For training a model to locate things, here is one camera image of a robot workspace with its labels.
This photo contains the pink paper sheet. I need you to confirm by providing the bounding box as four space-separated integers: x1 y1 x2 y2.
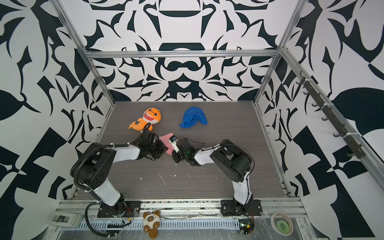
160 133 175 156

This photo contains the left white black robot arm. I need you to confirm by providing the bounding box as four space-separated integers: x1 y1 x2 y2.
70 131 168 216

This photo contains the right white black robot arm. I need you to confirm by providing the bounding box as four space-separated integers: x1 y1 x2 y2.
169 136 261 216

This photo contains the orange shark plush toy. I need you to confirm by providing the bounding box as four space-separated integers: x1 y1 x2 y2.
129 108 162 131

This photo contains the blue cloth cap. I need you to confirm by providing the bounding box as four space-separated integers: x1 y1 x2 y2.
180 107 208 128

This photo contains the brown white plush toy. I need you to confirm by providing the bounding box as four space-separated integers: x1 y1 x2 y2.
143 210 160 240

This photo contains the small electronics board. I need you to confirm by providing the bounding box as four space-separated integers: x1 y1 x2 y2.
239 218 255 235

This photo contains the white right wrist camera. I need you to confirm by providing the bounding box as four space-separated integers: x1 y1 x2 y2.
169 135 180 153

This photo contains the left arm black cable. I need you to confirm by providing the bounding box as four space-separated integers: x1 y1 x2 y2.
84 201 133 238

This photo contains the white switch box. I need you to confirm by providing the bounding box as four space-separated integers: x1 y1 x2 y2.
50 212 83 228

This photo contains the black hook rail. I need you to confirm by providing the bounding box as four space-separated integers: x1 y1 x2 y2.
297 71 367 159

